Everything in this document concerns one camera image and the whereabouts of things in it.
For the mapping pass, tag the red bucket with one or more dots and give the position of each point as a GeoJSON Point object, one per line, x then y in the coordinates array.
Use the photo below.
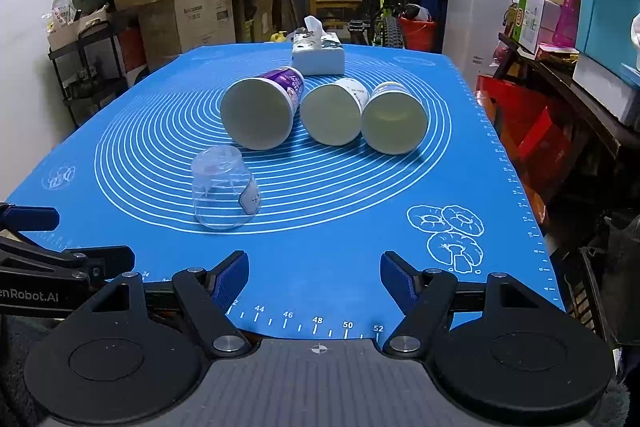
{"type": "Point", "coordinates": [417, 34]}

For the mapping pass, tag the white chest freezer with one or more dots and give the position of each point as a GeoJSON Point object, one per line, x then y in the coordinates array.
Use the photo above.
{"type": "Point", "coordinates": [475, 17]}

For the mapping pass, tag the green and white carton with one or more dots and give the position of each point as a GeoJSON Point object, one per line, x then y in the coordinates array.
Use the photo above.
{"type": "Point", "coordinates": [532, 22]}

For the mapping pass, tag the large plain cardboard box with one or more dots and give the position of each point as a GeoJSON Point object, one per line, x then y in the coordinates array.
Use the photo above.
{"type": "Point", "coordinates": [195, 22]}

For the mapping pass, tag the blue silicone baking mat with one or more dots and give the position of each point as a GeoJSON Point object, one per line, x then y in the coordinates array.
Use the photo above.
{"type": "Point", "coordinates": [320, 232]}

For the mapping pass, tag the clear glass cup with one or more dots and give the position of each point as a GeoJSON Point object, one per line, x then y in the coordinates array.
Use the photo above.
{"type": "Point", "coordinates": [220, 192]}

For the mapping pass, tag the white tissue box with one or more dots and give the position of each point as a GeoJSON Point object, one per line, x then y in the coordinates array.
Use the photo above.
{"type": "Point", "coordinates": [320, 57]}

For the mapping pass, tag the black plastic crate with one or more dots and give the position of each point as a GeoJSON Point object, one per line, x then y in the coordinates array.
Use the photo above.
{"type": "Point", "coordinates": [600, 297]}

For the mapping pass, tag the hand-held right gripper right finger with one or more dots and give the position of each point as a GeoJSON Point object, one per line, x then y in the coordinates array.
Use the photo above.
{"type": "Point", "coordinates": [395, 279]}

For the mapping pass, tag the white paper cup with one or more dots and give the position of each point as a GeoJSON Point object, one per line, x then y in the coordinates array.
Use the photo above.
{"type": "Point", "coordinates": [330, 114]}
{"type": "Point", "coordinates": [395, 122]}

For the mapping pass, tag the pink box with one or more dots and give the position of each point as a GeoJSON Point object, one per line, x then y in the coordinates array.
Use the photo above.
{"type": "Point", "coordinates": [570, 12]}

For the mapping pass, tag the red shopping bag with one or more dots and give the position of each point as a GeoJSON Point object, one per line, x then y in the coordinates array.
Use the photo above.
{"type": "Point", "coordinates": [525, 132]}

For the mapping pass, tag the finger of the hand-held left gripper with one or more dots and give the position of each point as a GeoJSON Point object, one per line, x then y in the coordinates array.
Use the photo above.
{"type": "Point", "coordinates": [100, 259]}
{"type": "Point", "coordinates": [30, 218]}

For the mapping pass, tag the purple print paper cup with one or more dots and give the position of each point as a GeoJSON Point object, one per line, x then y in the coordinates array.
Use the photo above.
{"type": "Point", "coordinates": [257, 112]}

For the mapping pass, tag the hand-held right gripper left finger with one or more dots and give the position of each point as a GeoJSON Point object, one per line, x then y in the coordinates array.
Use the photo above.
{"type": "Point", "coordinates": [234, 277]}

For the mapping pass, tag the dark wooden side table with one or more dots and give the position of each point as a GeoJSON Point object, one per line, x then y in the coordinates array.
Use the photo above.
{"type": "Point", "coordinates": [565, 92]}

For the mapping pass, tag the teal plastic storage box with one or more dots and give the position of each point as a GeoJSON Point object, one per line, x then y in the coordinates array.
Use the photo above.
{"type": "Point", "coordinates": [607, 17]}

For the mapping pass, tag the white storage box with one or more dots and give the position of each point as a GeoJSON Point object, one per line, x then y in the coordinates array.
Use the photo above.
{"type": "Point", "coordinates": [605, 89]}

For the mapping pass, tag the black metal rack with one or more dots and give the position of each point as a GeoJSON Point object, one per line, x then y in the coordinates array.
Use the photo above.
{"type": "Point", "coordinates": [95, 72]}

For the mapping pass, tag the small cardboard box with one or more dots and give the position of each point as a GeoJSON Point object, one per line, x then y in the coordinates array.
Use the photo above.
{"type": "Point", "coordinates": [75, 29]}

